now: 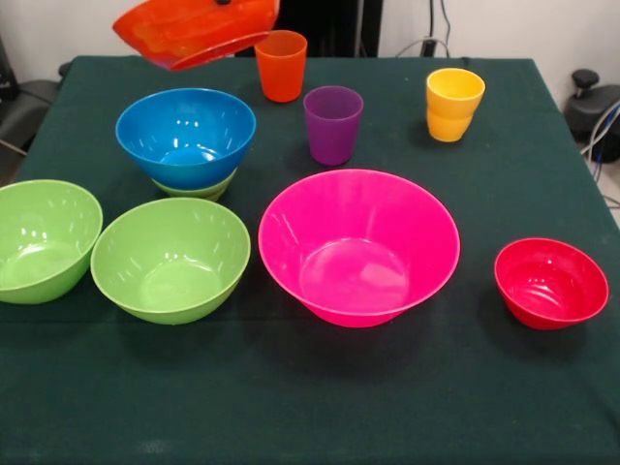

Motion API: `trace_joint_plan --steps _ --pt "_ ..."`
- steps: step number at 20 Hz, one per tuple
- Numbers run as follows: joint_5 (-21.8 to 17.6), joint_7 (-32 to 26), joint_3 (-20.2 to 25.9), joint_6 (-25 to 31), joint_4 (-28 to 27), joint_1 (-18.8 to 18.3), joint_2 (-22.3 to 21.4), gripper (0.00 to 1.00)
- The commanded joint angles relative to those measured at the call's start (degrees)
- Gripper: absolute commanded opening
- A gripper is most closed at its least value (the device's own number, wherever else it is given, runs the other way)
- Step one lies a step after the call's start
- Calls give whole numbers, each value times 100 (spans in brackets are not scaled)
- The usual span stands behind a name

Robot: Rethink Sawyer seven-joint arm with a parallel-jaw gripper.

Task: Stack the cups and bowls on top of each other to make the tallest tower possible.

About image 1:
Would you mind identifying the orange plastic bowl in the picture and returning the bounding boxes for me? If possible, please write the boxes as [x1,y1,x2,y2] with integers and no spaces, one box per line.
[111,0,282,73]

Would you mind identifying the blue plastic bowl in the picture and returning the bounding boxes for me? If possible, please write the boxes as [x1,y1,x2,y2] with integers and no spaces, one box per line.
[114,87,258,191]

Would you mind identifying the pink plastic bowl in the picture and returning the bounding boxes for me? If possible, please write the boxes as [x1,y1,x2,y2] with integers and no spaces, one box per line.
[257,169,462,329]

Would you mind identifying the orange plastic cup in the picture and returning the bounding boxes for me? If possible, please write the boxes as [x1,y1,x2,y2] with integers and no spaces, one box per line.
[254,29,309,104]

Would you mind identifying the purple plastic cup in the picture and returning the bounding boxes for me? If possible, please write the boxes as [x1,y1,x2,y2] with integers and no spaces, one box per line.
[302,85,365,167]

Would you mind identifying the small green plastic bowl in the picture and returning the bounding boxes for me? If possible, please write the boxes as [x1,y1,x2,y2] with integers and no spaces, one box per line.
[151,164,239,202]

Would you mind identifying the black office chair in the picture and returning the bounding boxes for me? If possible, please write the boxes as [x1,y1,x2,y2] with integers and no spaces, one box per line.
[0,36,74,156]

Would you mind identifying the yellow plastic cup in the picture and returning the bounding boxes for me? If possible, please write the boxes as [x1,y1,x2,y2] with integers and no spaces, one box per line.
[425,67,486,120]
[426,108,474,143]

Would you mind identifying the large green plastic bowl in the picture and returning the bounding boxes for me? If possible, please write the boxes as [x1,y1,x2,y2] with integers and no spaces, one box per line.
[0,178,105,305]
[89,197,252,326]

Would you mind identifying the black equipment base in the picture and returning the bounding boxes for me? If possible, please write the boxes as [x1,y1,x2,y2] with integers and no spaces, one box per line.
[564,69,620,142]

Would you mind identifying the dark green tablecloth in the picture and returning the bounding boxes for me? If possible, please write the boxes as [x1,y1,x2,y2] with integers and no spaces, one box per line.
[0,55,620,465]

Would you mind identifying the small red plastic bowl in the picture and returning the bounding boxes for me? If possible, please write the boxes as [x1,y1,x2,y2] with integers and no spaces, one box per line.
[493,236,610,331]

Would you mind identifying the bundle of grey cables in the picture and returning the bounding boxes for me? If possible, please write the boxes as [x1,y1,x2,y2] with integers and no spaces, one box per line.
[579,99,620,169]

